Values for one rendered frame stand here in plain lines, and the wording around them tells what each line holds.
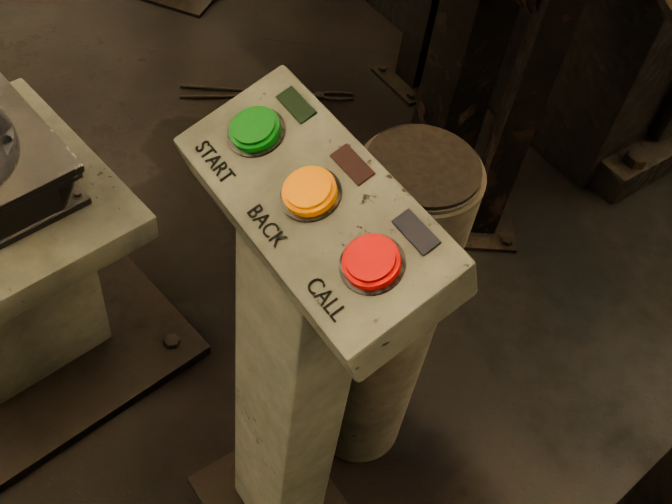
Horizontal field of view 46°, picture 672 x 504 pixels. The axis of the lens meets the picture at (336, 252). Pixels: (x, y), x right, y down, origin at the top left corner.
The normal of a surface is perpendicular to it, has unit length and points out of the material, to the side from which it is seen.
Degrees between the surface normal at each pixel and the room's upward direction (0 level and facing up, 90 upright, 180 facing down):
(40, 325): 90
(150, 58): 0
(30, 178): 3
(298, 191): 20
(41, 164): 3
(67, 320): 90
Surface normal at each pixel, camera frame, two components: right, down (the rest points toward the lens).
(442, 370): 0.10, -0.63
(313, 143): -0.18, -0.46
